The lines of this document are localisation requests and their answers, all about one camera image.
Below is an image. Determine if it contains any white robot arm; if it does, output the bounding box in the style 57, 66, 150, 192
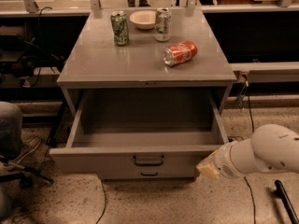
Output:
196, 124, 299, 178

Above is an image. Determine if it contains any orange soda can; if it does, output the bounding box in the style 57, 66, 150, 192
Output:
164, 40, 198, 66

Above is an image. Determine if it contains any black cable on left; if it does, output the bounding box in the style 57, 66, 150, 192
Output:
18, 6, 66, 89

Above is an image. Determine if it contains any black drawer handle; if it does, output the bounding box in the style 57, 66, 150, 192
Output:
133, 155, 164, 166

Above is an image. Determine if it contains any grey top drawer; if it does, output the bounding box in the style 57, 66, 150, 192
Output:
50, 88, 227, 174

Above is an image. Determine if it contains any black floor cable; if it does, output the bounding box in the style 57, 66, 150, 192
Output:
228, 75, 269, 224

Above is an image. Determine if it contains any white green soda can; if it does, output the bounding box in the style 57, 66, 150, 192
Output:
155, 7, 171, 42

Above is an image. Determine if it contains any grey drawer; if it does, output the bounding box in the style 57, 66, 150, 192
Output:
50, 88, 227, 174
97, 172, 199, 180

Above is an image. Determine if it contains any black office chair base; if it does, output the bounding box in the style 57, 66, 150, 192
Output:
0, 157, 53, 189

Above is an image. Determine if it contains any person's leg in jeans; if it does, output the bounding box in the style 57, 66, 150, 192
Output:
0, 102, 22, 160

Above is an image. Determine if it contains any grey lower drawer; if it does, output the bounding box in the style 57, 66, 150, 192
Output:
97, 172, 199, 180

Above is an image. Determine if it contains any black pole on floor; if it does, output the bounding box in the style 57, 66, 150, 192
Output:
275, 180, 299, 224

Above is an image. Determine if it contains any white bowl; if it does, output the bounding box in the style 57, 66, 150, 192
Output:
130, 10, 156, 30

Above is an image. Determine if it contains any grey metal cabinet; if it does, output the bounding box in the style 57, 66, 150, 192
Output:
56, 6, 238, 180

